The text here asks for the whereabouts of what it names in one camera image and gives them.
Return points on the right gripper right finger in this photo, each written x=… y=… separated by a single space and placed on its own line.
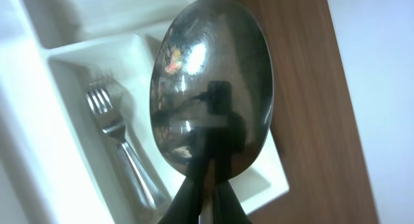
x=226 y=206

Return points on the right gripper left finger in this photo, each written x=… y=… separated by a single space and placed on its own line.
x=187 y=204

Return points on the white plastic cutlery tray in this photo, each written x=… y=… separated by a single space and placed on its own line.
x=137 y=111

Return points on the steel fork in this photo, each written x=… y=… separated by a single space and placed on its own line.
x=113 y=125

